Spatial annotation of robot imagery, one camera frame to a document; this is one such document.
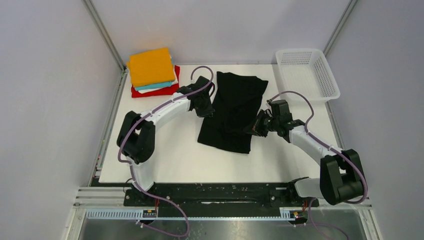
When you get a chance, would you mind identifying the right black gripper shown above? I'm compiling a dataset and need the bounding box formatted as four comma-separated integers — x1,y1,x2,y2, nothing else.
243,109,280,138

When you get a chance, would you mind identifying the black t shirt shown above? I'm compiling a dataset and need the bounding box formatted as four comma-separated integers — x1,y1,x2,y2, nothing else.
197,71,269,154

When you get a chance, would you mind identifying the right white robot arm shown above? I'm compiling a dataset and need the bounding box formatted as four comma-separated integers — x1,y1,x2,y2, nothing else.
245,100,368,206

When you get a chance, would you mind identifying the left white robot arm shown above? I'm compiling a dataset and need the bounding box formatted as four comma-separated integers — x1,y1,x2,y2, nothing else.
116,76,214,206

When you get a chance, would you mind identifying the red folded t shirt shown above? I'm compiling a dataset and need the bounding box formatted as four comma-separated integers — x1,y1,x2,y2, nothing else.
131,65,181,98

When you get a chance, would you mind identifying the white folded t shirt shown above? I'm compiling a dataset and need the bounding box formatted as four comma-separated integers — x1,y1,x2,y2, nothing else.
137,77,179,95

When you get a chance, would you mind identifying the teal folded t shirt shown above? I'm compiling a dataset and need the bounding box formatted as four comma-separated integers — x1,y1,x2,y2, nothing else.
134,79,176,92

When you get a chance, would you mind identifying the white plastic basket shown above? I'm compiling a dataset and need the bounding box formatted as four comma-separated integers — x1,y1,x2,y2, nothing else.
275,48,341,103

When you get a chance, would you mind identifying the orange folded t shirt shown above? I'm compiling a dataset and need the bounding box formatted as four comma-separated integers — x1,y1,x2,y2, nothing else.
127,47,176,87

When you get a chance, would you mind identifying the slotted cable duct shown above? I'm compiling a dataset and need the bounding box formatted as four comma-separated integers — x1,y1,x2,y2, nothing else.
85,204,307,221

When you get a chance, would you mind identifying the aluminium frame rail left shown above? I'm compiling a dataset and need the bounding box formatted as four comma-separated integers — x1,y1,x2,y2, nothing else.
82,0,126,187

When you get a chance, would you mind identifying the aluminium frame rail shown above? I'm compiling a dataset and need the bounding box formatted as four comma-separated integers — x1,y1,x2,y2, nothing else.
82,0,126,187
322,0,359,56

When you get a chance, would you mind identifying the aluminium frame rail right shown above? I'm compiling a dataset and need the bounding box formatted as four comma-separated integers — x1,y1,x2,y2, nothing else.
322,0,359,56

